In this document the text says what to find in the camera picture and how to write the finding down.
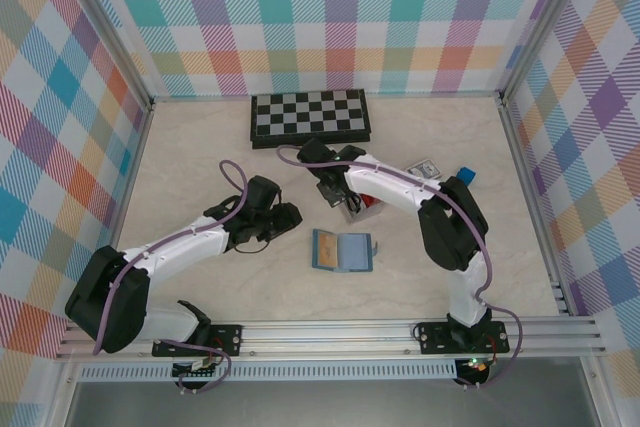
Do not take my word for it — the left gripper thin black cable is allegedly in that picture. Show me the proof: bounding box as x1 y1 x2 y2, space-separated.
233 240 270 255

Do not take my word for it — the black silver chessboard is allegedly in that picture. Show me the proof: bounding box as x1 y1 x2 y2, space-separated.
248 88 373 151

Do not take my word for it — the back aluminium floor rail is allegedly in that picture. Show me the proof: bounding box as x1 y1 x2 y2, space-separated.
149 93 504 102

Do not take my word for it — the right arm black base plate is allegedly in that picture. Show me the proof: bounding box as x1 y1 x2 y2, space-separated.
417 321 511 354

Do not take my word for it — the right aluminium floor rail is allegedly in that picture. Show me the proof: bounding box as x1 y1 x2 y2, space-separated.
497 94 574 318

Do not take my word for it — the small circuit board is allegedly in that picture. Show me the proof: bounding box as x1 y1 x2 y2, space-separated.
462 356 496 374
172 359 221 379

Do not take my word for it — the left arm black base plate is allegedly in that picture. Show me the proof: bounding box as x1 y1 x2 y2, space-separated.
152 322 244 358

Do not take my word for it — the aluminium frame post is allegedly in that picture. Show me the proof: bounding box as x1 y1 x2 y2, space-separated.
497 0 601 103
47 0 156 111

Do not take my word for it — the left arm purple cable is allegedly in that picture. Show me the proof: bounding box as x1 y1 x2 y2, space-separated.
92 160 234 395

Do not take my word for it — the orange credit card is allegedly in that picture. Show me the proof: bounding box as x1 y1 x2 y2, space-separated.
318 231 343 269

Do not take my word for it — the right small circuit board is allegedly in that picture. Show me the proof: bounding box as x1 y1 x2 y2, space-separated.
462 356 496 374

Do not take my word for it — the left small circuit board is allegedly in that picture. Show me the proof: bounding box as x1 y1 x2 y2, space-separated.
172 359 221 379

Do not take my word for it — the blue playing card deck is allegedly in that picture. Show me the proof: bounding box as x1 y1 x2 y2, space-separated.
404 158 445 181

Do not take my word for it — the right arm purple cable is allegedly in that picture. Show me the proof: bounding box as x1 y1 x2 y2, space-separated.
276 145 529 392

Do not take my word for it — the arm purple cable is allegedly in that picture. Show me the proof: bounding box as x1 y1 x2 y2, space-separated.
276 145 529 392
92 160 234 395

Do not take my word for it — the right aluminium frame post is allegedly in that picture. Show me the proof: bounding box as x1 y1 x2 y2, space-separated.
497 0 601 103

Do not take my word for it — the aluminium front rail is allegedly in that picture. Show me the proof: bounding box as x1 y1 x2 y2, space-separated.
54 320 607 362

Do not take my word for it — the left aluminium floor rail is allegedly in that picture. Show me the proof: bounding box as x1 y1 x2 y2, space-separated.
84 99 156 323

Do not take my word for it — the left aluminium frame post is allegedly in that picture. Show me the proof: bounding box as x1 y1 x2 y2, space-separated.
47 0 156 111

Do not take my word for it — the clear plastic card box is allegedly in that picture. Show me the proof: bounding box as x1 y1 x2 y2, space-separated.
339 190 387 224

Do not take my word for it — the slotted white cable duct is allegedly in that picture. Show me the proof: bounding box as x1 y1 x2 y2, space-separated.
78 365 459 382

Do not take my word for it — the aluminium floor rail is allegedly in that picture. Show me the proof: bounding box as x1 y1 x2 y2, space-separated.
84 99 156 323
497 94 574 318
149 93 504 102

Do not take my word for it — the blue card holder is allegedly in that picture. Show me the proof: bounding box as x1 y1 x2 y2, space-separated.
309 227 380 274

